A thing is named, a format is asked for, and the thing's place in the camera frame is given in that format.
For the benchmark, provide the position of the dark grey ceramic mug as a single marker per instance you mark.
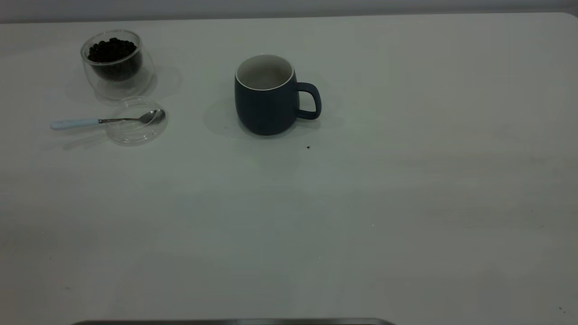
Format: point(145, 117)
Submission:
point(266, 108)

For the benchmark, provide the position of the clear glass lid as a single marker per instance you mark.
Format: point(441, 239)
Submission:
point(135, 135)

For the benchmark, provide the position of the double-walled glass cup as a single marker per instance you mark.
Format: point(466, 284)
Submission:
point(99, 85)

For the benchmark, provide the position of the coffee beans pile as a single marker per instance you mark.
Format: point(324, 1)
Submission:
point(115, 56)

